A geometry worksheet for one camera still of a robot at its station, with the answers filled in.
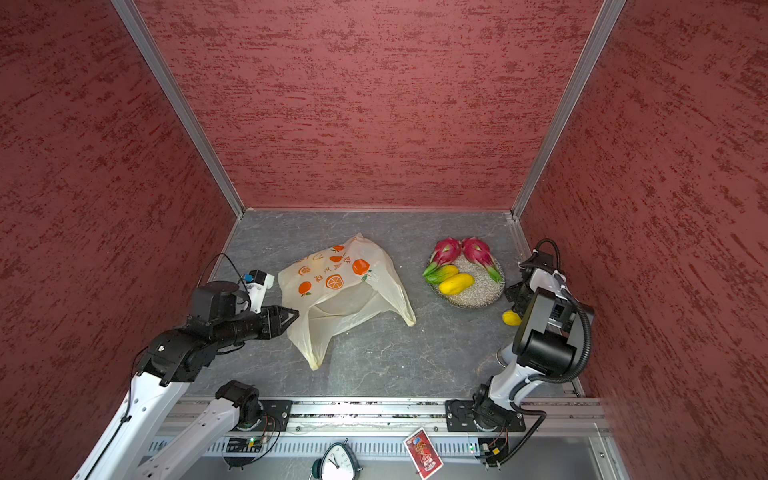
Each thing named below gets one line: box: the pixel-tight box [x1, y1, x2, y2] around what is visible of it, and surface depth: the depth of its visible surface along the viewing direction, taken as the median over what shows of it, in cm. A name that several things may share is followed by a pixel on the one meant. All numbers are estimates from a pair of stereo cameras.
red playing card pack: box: [403, 427, 444, 480], surface depth 70 cm
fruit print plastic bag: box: [278, 233, 417, 371], surface depth 90 cm
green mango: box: [423, 264, 459, 285], surface depth 99 cm
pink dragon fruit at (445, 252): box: [422, 236, 462, 277], surface depth 102 cm
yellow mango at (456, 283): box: [438, 273, 475, 295], surface depth 97 cm
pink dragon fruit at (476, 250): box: [461, 236, 503, 282], surface depth 102 cm
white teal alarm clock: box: [312, 438, 363, 480], surface depth 66 cm
